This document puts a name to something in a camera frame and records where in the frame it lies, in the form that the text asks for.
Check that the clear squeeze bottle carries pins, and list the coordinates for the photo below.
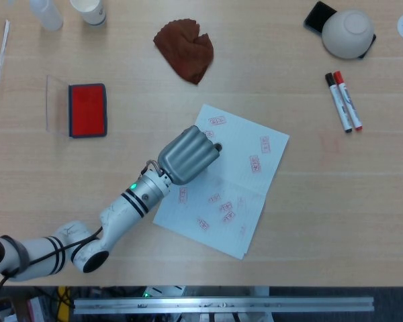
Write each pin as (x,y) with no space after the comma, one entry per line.
(48,16)

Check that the white stamped paper sheet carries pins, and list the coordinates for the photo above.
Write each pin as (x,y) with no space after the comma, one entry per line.
(248,174)

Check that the brown cloth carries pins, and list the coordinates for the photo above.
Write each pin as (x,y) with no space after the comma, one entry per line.
(188,53)

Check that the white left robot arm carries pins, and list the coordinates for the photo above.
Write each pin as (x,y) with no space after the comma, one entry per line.
(121,211)

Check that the red ink pad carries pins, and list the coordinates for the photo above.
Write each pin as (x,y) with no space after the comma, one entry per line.
(87,110)

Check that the red capped whiteboard marker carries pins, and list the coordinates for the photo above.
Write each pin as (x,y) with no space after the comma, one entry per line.
(351,104)

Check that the white box with green light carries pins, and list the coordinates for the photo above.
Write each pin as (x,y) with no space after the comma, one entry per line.
(161,291)

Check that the black flat phone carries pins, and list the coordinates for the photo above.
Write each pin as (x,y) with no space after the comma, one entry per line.
(319,15)

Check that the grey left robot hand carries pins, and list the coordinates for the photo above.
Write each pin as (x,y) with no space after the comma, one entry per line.
(188,154)

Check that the black capped whiteboard marker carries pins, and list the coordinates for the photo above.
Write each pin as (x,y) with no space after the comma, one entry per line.
(337,100)

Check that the beige upturned bowl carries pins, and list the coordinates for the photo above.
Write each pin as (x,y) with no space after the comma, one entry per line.
(349,33)

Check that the white paper cup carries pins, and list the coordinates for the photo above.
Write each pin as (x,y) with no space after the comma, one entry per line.
(90,15)

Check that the aluminium rail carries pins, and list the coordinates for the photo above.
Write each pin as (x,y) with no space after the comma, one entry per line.
(221,305)

